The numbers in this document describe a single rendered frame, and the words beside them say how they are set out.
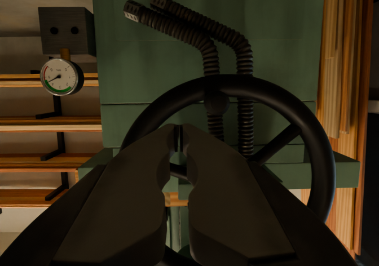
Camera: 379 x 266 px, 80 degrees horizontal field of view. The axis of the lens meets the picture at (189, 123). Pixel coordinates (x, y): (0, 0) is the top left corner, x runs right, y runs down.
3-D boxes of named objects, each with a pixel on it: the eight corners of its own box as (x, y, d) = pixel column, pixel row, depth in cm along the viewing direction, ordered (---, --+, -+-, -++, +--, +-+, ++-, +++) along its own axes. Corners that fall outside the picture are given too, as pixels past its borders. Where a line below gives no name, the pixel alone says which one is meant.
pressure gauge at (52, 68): (75, 45, 37) (79, 95, 38) (84, 49, 41) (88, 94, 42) (35, 45, 37) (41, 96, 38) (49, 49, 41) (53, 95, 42)
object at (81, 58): (83, 5, 39) (87, 54, 40) (107, 25, 51) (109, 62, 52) (33, 5, 39) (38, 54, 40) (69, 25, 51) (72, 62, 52)
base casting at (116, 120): (319, 101, 46) (316, 144, 48) (243, 94, 103) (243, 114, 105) (97, 103, 45) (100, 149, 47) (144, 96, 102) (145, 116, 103)
